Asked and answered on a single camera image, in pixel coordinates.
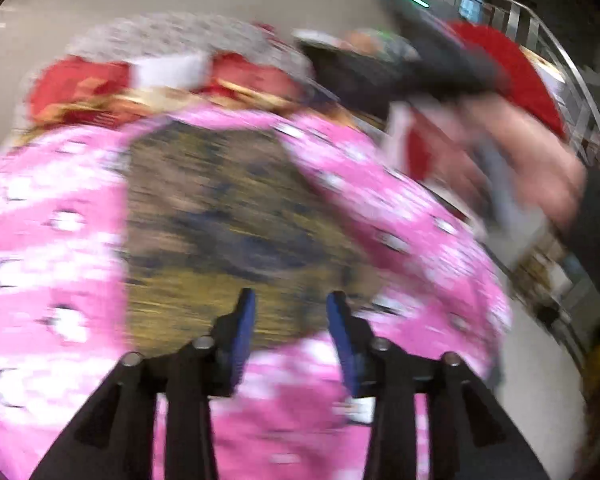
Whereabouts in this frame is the brown floral batik cloth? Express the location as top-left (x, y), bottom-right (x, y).
top-left (122, 120), bottom-right (381, 356)

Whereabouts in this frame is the red ribbed cloth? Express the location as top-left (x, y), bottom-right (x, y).
top-left (445, 20), bottom-right (568, 141)

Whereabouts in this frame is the person's right hand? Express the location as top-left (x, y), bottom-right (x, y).
top-left (472, 95), bottom-right (588, 228)

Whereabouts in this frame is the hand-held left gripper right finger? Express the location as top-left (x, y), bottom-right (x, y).
top-left (326, 290), bottom-right (551, 480)

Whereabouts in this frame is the red and gold blanket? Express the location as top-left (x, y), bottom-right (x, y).
top-left (25, 55), bottom-right (361, 136)

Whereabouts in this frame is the grey floral pillow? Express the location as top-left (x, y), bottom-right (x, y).
top-left (25, 12), bottom-right (316, 96)

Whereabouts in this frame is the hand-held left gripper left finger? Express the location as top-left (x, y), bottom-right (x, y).
top-left (30, 287), bottom-right (257, 480)

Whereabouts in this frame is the white folded cloth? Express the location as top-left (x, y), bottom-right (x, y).
top-left (130, 52), bottom-right (211, 91)

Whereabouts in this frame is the pink penguin print blanket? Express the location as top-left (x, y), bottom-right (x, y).
top-left (0, 105), bottom-right (513, 480)

